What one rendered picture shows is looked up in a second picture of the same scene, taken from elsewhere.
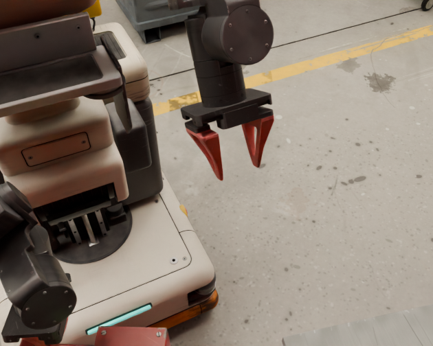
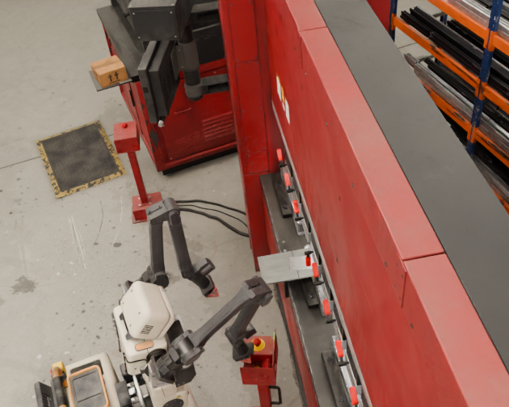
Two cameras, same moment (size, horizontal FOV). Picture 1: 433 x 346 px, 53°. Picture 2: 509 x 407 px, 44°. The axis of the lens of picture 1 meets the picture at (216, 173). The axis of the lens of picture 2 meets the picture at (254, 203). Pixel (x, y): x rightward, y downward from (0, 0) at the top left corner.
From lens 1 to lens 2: 2.69 m
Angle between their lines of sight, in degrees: 55
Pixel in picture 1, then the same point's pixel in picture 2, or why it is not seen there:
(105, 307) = not seen: outside the picture
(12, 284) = (250, 329)
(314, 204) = not seen: hidden behind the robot
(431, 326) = (262, 261)
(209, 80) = (205, 281)
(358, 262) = not seen: hidden behind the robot
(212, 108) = (208, 284)
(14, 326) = (250, 351)
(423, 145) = (94, 276)
